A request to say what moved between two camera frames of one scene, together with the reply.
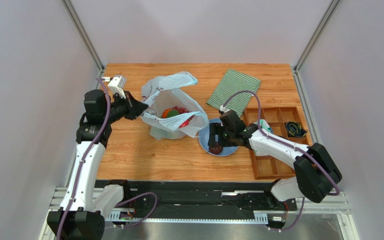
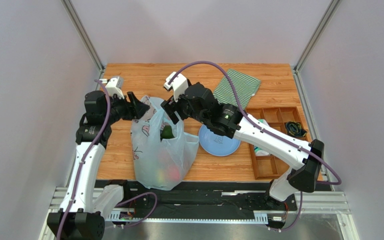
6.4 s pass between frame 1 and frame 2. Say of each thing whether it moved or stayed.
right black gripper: moved
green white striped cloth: stayed
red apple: moved
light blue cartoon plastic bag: moved
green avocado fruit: moved
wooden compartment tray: stayed
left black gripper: stayed
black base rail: stayed
